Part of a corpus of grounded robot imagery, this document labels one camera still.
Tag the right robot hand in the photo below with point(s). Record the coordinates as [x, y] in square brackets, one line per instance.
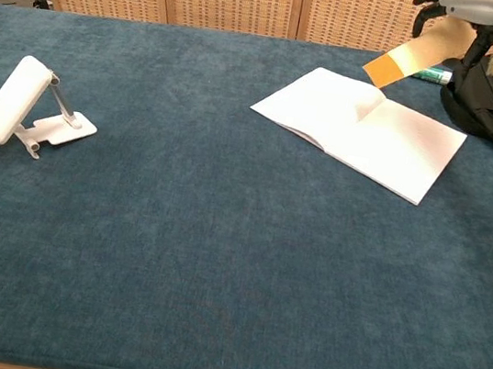
[481, 8]

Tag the orange and cream tasselled bookmark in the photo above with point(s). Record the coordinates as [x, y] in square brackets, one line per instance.
[414, 56]

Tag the white book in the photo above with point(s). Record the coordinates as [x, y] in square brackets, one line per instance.
[374, 138]

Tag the white and green glue stick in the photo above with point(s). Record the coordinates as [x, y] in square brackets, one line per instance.
[434, 75]

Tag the blue table cloth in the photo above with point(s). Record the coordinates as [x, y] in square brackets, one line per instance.
[152, 226]

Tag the white folding phone stand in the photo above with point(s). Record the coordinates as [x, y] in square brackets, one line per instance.
[11, 98]

